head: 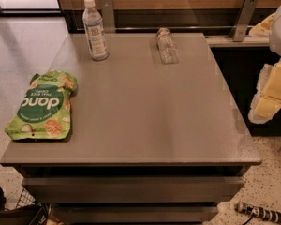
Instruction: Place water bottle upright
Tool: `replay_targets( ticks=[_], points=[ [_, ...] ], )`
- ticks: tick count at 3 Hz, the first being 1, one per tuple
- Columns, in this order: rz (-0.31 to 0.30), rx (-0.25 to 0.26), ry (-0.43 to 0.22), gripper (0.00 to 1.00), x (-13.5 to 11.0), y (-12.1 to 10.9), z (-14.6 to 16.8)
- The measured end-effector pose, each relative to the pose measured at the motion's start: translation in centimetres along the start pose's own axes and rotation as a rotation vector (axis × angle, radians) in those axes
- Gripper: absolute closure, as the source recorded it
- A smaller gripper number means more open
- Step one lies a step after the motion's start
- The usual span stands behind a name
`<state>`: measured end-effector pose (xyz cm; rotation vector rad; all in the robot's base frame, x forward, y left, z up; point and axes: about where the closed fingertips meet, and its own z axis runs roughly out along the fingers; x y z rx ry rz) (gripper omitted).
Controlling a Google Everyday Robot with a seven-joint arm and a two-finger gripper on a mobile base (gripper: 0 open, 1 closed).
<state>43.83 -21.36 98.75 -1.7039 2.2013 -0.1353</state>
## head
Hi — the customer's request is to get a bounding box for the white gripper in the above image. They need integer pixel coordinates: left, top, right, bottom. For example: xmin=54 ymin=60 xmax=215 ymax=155
xmin=248 ymin=5 xmax=281 ymax=124

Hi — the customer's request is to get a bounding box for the grey drawer cabinet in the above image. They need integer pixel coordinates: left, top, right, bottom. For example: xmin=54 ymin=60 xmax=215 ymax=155
xmin=0 ymin=32 xmax=263 ymax=225

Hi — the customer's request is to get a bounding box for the cabinet drawer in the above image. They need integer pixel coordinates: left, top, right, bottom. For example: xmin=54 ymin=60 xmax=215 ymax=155
xmin=53 ymin=204 xmax=218 ymax=224
xmin=22 ymin=177 xmax=244 ymax=203

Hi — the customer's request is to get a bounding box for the clear plastic water bottle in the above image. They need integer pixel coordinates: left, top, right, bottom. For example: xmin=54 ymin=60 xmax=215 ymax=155
xmin=156 ymin=28 xmax=179 ymax=64

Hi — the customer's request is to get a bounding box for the right metal bracket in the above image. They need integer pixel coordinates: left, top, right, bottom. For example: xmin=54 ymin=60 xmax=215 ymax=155
xmin=230 ymin=0 xmax=259 ymax=42

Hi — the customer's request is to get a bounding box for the lower cabinet drawer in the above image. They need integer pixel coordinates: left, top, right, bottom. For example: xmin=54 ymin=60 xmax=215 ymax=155
xmin=53 ymin=204 xmax=218 ymax=224

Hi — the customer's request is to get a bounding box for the black wire basket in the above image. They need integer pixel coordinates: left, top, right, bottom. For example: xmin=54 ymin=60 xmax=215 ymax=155
xmin=0 ymin=187 xmax=48 ymax=225

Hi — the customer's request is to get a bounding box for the labelled upright drink bottle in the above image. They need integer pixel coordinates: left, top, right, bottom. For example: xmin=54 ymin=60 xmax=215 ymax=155
xmin=82 ymin=0 xmax=109 ymax=61

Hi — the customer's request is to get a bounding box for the upper cabinet drawer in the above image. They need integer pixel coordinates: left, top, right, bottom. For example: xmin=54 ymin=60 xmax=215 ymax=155
xmin=22 ymin=177 xmax=244 ymax=203

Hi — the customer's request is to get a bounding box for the left metal bracket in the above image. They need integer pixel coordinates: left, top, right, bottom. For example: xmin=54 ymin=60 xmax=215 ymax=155
xmin=99 ymin=0 xmax=115 ymax=33

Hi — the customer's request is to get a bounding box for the metal bracket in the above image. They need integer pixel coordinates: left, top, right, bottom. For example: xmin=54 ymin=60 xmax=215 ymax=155
xmin=99 ymin=0 xmax=115 ymax=33
xmin=230 ymin=0 xmax=259 ymax=42

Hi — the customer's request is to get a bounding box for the black white striped rod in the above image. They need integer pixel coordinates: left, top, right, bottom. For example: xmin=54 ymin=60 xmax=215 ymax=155
xmin=234 ymin=202 xmax=281 ymax=225

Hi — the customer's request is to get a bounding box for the green rice chips bag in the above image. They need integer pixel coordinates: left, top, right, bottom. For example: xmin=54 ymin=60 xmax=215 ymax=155
xmin=5 ymin=70 xmax=77 ymax=141

